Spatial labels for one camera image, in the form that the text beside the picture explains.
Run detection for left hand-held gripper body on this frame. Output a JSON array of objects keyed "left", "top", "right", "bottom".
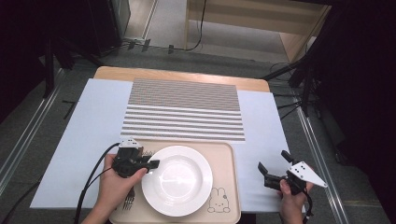
[{"left": 111, "top": 138, "right": 153, "bottom": 179}]

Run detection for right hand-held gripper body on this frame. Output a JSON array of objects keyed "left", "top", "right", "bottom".
[{"left": 263, "top": 161, "right": 329, "bottom": 196}]

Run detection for white deep plate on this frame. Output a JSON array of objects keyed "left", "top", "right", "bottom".
[{"left": 141, "top": 145, "right": 214, "bottom": 217}]

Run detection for fork with wooden handle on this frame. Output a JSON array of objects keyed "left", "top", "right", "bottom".
[{"left": 122, "top": 186, "right": 137, "bottom": 211}]

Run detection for beige tray with rabbit print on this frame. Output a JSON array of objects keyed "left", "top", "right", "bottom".
[{"left": 108, "top": 139, "right": 242, "bottom": 224}]

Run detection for person's right hand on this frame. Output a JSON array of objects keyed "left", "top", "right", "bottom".
[{"left": 277, "top": 178, "right": 314, "bottom": 217}]

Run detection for person's left hand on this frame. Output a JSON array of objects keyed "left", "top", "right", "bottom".
[{"left": 98, "top": 153, "right": 149, "bottom": 213}]

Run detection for white table cover sheet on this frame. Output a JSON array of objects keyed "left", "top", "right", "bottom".
[{"left": 30, "top": 77, "right": 306, "bottom": 214}]

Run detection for striped woven placemat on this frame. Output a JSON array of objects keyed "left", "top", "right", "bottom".
[{"left": 120, "top": 77, "right": 247, "bottom": 143}]

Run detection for wooden table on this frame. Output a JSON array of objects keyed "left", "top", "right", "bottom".
[{"left": 93, "top": 65, "right": 271, "bottom": 93}]

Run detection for black metal stand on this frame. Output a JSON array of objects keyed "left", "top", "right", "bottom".
[
  {"left": 40, "top": 31, "right": 104, "bottom": 99},
  {"left": 261, "top": 6, "right": 332, "bottom": 118}
]

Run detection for dark cabinet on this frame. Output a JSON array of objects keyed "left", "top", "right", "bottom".
[{"left": 87, "top": 0, "right": 132, "bottom": 57}]

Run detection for light wooden cabinet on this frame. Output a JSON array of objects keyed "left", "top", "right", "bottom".
[{"left": 186, "top": 0, "right": 331, "bottom": 63}]

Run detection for metal floor rail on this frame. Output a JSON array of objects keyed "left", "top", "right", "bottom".
[
  {"left": 294, "top": 105, "right": 350, "bottom": 224},
  {"left": 0, "top": 68, "right": 64, "bottom": 195}
]

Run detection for black gripper cable with clip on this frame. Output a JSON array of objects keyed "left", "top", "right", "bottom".
[{"left": 302, "top": 189, "right": 314, "bottom": 224}]

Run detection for thick black gripper cable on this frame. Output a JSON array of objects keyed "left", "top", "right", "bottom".
[{"left": 74, "top": 142, "right": 121, "bottom": 224}]

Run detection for black floor cables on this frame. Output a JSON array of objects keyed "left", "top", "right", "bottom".
[{"left": 270, "top": 62, "right": 312, "bottom": 121}]

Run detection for thin black cable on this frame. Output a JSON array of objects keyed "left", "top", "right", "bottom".
[{"left": 0, "top": 167, "right": 114, "bottom": 224}]

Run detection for black wall cable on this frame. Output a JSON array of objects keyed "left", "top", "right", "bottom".
[{"left": 185, "top": 0, "right": 208, "bottom": 52}]

